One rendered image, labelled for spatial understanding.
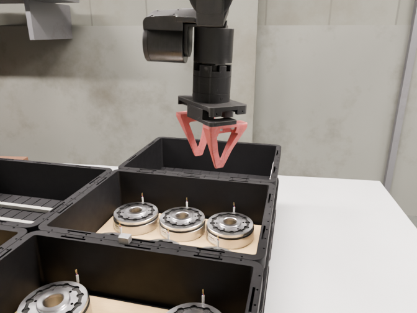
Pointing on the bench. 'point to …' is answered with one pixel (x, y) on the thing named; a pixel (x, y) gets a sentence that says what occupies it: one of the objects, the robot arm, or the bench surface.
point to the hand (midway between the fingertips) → (208, 156)
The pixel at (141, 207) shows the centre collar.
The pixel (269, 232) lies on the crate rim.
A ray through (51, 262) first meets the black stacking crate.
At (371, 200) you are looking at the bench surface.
